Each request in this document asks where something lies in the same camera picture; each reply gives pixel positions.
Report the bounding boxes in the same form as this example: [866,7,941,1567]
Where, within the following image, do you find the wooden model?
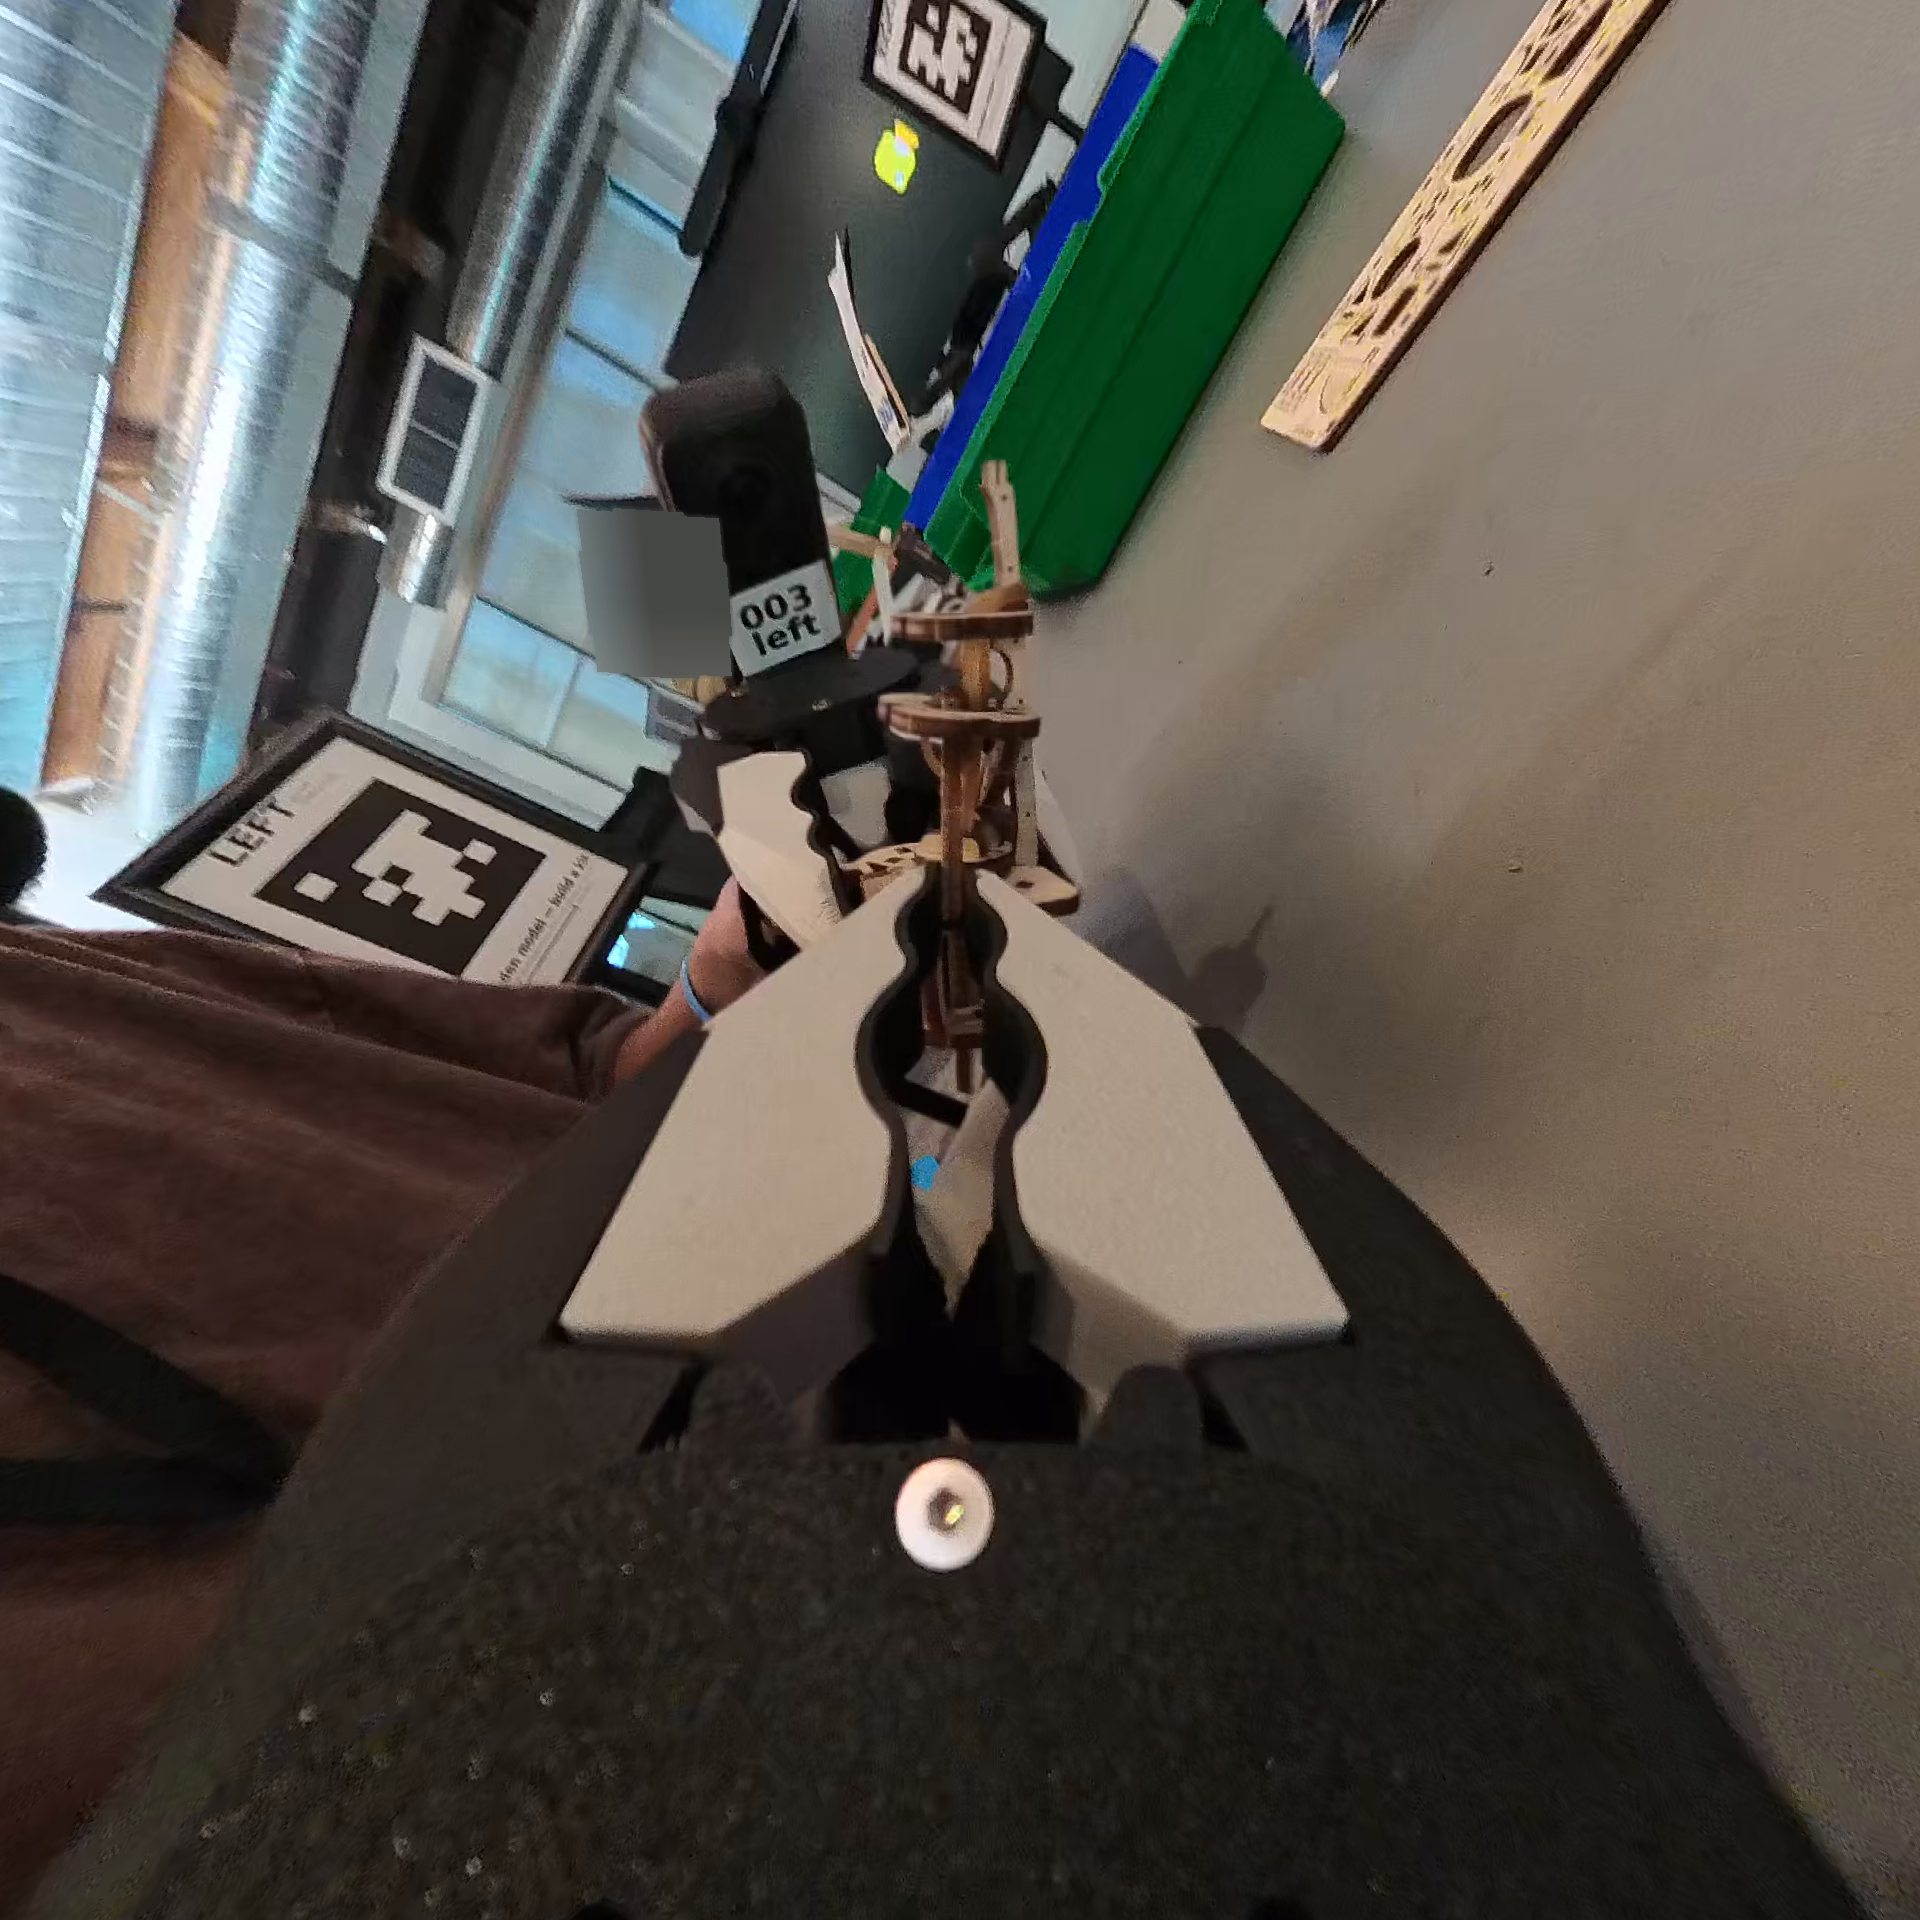
[839,459,1087,1106]

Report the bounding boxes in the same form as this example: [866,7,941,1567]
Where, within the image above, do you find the white paper sheets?
[826,231,919,453]

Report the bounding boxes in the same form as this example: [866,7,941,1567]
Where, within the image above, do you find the black framed marker sign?
[93,708,655,991]

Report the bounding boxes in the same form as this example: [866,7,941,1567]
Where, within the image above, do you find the blue plastic bin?
[906,43,1168,529]

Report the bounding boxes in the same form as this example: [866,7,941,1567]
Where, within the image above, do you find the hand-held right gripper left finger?
[557,872,964,1435]

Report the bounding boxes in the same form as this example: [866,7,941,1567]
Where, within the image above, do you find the green plastic bin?
[924,0,1349,603]

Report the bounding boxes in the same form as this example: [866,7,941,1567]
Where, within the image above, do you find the laser-cut wooden part sheet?
[1258,0,1673,456]

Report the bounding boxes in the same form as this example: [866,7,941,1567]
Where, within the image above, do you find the silver spiral air duct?
[132,0,404,820]

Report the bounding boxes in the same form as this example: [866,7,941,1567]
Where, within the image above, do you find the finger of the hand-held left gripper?
[716,754,861,950]

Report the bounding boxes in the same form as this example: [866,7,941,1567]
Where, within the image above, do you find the black display board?
[667,0,1145,456]

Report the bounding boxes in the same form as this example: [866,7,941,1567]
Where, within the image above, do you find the black lanyard strap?
[0,1270,291,1521]

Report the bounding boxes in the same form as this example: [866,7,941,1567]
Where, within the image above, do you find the small white marker card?
[861,0,1049,167]

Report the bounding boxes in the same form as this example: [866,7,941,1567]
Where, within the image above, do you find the person's left forearm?
[612,979,707,1094]

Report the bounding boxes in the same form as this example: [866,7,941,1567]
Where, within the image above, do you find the person's left hand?
[699,885,772,1012]

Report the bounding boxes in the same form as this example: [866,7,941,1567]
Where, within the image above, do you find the white louvered unit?
[373,337,502,519]

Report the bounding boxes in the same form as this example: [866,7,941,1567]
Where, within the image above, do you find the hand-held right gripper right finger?
[973,875,1349,1420]

